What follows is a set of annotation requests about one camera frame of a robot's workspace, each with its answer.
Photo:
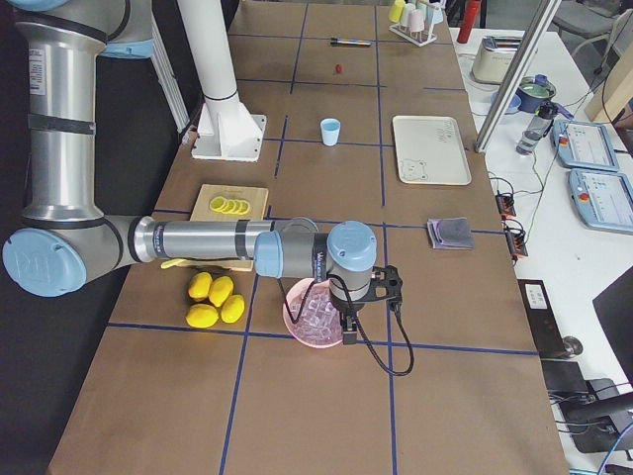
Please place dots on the yellow lemon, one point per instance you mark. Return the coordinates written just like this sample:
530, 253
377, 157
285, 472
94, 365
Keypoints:
220, 290
199, 286
202, 316
233, 309

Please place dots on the blue saucepan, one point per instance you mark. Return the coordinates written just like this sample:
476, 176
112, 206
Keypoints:
533, 91

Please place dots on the clear water bottle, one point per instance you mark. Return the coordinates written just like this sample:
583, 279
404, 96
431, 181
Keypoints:
538, 128

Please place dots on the white cup rack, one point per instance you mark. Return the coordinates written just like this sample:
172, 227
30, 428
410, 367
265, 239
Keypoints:
434, 16

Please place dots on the aluminium frame post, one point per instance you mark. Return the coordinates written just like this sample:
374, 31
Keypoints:
542, 19

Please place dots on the lemon slices row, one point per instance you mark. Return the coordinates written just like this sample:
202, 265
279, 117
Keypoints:
229, 206

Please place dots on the red bottle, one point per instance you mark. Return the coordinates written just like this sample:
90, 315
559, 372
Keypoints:
471, 12

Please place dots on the blue bowl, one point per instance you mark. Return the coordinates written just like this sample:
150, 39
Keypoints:
513, 106

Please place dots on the grey folded cloth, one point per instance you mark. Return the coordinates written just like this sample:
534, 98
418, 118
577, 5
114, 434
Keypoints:
453, 233

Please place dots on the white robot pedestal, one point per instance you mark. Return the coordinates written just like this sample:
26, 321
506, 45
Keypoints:
226, 130

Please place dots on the cream bear tray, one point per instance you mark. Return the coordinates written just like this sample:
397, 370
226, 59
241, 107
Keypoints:
429, 151

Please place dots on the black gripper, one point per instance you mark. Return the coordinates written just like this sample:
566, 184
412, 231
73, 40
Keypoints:
347, 309

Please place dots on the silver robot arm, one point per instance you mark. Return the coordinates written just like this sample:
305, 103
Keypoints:
320, 158

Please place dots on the cream toaster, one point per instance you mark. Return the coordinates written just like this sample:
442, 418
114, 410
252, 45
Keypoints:
493, 58

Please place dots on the yellow cup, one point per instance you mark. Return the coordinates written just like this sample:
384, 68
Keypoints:
396, 11

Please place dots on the bamboo cutting board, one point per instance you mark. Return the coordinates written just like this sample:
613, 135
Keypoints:
257, 197

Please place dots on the blue teach pendant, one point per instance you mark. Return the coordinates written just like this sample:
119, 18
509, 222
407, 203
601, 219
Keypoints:
583, 145
603, 199

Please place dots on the yellow plastic knife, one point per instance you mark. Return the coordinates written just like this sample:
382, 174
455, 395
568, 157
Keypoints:
173, 262

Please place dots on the pink bowl of ice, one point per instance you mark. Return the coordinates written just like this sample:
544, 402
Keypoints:
314, 321

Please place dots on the light blue plastic cup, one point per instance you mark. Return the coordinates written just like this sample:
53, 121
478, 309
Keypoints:
329, 131

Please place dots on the pink cup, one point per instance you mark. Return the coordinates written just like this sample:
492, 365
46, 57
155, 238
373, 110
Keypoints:
415, 20

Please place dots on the steel muddler black tip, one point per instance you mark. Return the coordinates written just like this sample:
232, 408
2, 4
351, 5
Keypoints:
348, 43

